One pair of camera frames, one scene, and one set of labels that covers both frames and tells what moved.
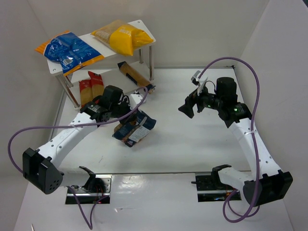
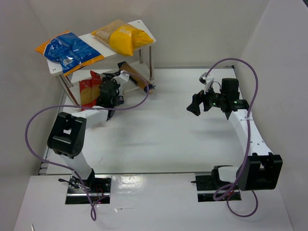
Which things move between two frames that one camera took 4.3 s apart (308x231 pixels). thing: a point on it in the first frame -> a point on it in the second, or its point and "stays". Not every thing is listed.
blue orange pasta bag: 72,52 stays
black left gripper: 131,115 -> 109,78
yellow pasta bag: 122,36 stays
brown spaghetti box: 135,77 stays
